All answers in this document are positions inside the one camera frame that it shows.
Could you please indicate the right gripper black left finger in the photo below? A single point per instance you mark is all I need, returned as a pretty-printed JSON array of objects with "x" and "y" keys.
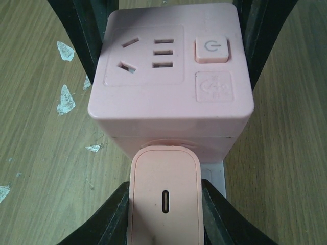
[{"x": 108, "y": 225}]

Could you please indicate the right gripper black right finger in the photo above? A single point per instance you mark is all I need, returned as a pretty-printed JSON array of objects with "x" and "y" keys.
[{"x": 223, "y": 224}]

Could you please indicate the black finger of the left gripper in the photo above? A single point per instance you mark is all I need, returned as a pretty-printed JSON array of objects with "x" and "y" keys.
[
  {"x": 261, "y": 22},
  {"x": 85, "y": 22}
]

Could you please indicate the pink charger plug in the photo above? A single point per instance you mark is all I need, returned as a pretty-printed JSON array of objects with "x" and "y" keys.
[{"x": 165, "y": 197}]

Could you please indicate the pink cube socket adapter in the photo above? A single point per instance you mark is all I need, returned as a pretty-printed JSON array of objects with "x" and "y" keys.
[{"x": 173, "y": 75}]

